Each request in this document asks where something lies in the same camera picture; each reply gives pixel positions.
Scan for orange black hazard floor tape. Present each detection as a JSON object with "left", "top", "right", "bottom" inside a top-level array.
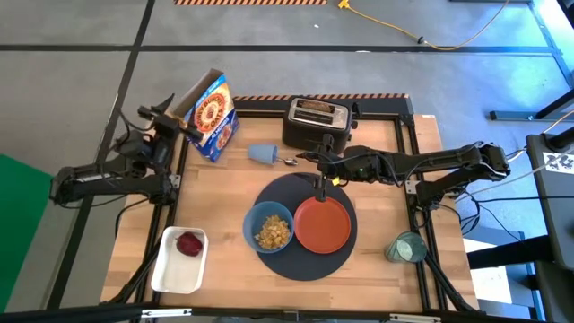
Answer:
[{"left": 173, "top": 0, "right": 328, "bottom": 6}]

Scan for dark blue metal floor frame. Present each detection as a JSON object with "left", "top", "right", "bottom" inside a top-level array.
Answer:
[{"left": 488, "top": 0, "right": 574, "bottom": 122}]

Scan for dark red apple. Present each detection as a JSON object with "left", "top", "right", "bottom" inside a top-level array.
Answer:
[{"left": 174, "top": 231, "right": 204, "bottom": 258}]

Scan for white rectangular tray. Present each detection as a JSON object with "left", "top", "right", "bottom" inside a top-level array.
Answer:
[{"left": 150, "top": 225, "right": 210, "bottom": 295}]

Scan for golden cereal flakes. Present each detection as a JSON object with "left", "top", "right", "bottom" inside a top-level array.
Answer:
[{"left": 254, "top": 214, "right": 291, "bottom": 251}]

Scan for black crossbar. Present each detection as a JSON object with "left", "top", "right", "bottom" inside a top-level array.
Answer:
[{"left": 0, "top": 303, "right": 574, "bottom": 323}]

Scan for white black marker tag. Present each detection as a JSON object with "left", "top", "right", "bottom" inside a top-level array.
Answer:
[{"left": 542, "top": 152, "right": 574, "bottom": 175}]

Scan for green glass cup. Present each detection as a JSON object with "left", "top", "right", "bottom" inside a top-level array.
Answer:
[{"left": 384, "top": 231, "right": 429, "bottom": 265}]

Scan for small blue plastic cup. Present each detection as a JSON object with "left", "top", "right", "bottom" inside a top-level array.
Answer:
[{"left": 247, "top": 143, "right": 280, "bottom": 165}]

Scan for black cart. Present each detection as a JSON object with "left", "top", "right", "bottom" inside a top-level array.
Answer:
[{"left": 525, "top": 132, "right": 574, "bottom": 270}]

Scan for blue bowl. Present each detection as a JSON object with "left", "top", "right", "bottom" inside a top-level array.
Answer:
[{"left": 242, "top": 200, "right": 296, "bottom": 255}]

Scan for black two-slot toaster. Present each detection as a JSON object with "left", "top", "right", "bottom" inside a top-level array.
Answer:
[{"left": 281, "top": 96, "right": 360, "bottom": 156}]

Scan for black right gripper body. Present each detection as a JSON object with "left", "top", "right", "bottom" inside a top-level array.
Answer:
[{"left": 309, "top": 151, "right": 349, "bottom": 179}]

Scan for black aluminium table frame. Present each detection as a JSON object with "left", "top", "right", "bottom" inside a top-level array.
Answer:
[{"left": 107, "top": 109, "right": 481, "bottom": 315}]

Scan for honey bunches cereal box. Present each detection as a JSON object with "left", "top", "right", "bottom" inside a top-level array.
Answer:
[{"left": 172, "top": 67, "right": 241, "bottom": 163}]

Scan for dark round woven placemat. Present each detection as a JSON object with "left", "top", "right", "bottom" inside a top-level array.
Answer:
[{"left": 250, "top": 171, "right": 359, "bottom": 283}]

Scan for green board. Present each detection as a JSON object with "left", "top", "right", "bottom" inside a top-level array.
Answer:
[{"left": 0, "top": 153, "right": 57, "bottom": 313}]

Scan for orange plate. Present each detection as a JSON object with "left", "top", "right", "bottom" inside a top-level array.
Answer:
[{"left": 293, "top": 196, "right": 352, "bottom": 255}]

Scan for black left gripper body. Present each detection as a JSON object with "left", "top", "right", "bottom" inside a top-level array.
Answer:
[{"left": 150, "top": 114, "right": 181, "bottom": 149}]

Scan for black power cable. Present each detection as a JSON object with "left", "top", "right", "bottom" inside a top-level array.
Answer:
[{"left": 465, "top": 195, "right": 574, "bottom": 204}]

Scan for yellow extension cable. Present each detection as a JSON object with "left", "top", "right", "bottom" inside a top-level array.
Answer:
[{"left": 338, "top": 0, "right": 510, "bottom": 52}]

